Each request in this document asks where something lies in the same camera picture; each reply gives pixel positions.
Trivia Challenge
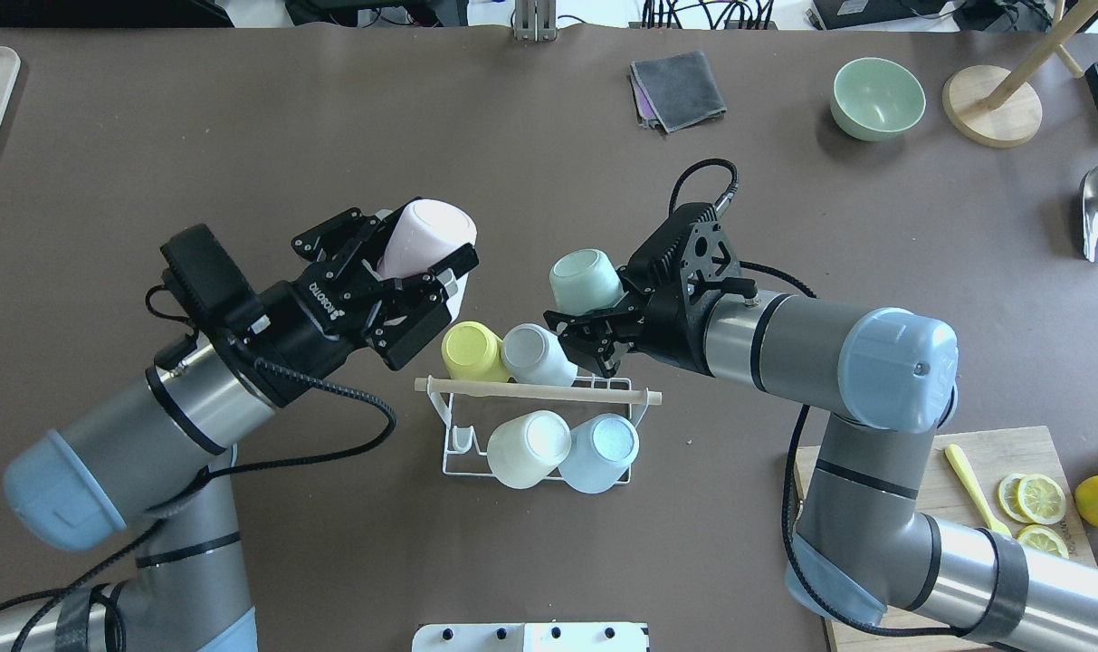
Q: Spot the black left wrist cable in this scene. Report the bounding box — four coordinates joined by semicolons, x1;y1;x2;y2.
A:
0;281;397;652

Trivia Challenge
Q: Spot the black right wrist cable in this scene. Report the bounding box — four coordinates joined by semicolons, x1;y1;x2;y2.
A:
668;158;966;636

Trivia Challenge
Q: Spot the yellow plastic knife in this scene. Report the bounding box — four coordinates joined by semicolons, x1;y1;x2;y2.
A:
943;443;1011;536

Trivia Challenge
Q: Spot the lemon slice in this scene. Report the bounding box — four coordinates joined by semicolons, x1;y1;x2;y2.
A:
1015;474;1067;525
1016;522;1069;560

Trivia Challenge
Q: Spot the green cup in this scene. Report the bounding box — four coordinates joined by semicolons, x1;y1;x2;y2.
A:
549;248;625;315

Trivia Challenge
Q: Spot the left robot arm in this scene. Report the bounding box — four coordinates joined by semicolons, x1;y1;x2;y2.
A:
0;198;479;651

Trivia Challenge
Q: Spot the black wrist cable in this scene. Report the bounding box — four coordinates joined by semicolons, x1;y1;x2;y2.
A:
0;281;397;652
668;158;966;636

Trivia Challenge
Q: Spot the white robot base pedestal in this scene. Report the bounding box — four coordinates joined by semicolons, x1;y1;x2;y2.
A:
411;620;651;651

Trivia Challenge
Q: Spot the wooden mug tree stand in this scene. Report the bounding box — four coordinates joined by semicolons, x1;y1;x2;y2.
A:
941;1;1098;149

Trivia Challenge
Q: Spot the green bowl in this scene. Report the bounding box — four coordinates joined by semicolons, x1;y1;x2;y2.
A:
829;57;928;143

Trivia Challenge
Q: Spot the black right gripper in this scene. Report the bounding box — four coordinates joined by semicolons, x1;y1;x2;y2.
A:
544;202;757;379

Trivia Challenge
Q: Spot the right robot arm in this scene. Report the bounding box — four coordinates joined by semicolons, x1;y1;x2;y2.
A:
544;201;1098;651

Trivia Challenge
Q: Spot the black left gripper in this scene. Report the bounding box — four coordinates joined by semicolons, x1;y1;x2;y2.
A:
156;206;479;408

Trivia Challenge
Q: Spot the yellow cup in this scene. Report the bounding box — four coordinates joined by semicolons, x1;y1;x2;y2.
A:
441;321;511;383

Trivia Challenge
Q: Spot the white wire cup rack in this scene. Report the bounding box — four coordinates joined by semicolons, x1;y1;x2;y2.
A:
415;371;664;480

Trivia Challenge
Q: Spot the cream white cup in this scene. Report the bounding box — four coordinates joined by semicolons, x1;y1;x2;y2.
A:
486;411;572;490

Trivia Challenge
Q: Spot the grey folded cloth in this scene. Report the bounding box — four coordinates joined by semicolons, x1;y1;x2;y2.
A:
630;50;727;133

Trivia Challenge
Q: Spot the grey cup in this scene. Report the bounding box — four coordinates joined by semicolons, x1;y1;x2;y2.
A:
501;323;578;387

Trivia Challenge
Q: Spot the light blue cup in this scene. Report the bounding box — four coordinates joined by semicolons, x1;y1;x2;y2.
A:
558;413;640;494

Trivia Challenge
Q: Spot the pink cup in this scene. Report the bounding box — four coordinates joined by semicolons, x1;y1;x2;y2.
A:
377;198;477;278

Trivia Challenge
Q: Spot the wooden cutting board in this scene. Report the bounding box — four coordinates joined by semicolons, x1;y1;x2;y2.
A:
794;427;1096;651

